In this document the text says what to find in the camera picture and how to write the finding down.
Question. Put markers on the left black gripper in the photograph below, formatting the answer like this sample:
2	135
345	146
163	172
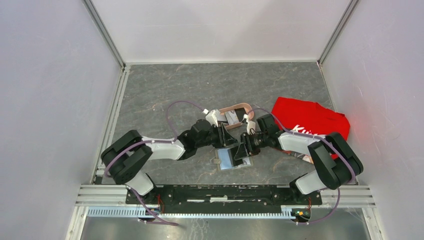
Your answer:
224	138

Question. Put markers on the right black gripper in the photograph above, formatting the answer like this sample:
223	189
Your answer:
246	148

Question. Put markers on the grey card holder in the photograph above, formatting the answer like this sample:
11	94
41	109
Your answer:
225	160

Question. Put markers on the pink oval tray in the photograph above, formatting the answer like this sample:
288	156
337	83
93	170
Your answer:
244	107

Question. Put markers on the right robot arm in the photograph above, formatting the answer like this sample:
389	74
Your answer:
334	160

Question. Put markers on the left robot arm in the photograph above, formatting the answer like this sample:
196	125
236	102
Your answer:
125	158

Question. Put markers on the red printed t-shirt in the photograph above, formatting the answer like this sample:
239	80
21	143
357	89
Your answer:
307	117

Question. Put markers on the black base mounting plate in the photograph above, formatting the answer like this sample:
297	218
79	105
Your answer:
228	199

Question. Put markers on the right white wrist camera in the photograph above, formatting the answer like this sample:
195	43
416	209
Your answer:
250	125

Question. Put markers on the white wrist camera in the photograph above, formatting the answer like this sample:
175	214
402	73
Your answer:
212	116
250	125

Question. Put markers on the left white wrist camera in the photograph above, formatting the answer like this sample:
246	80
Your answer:
212	116

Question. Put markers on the aluminium frame rail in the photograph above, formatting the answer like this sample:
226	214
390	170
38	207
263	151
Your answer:
118	201

